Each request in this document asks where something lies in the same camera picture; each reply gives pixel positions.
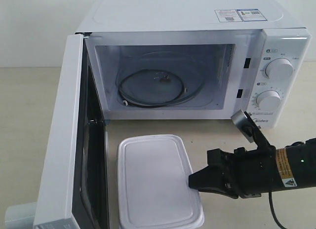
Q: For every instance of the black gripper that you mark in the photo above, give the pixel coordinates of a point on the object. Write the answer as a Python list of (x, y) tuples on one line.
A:
[(242, 173)]

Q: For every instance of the white plastic lidded container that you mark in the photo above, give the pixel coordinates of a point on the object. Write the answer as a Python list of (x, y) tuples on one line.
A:
[(152, 181)]

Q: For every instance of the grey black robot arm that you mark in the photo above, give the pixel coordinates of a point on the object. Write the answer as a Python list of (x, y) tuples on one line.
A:
[(296, 165)]

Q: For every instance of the white microwave oven body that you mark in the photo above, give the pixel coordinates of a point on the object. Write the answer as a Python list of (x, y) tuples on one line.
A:
[(235, 54)]

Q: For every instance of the white microwave door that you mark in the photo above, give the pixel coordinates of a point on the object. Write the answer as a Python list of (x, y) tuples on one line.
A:
[(74, 191)]

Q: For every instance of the lower white control knob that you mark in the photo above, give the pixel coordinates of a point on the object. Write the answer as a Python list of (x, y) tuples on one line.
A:
[(268, 100)]

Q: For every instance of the white control knob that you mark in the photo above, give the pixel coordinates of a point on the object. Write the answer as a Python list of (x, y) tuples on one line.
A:
[(268, 100), (279, 69)]

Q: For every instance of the glass turntable plate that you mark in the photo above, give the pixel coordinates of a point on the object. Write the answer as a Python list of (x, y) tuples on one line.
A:
[(160, 79)]

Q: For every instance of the upper white control knob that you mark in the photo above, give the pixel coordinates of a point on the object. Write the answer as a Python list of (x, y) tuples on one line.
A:
[(279, 69)]

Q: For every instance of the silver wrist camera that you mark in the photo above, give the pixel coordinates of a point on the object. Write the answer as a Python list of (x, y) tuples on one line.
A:
[(241, 121)]

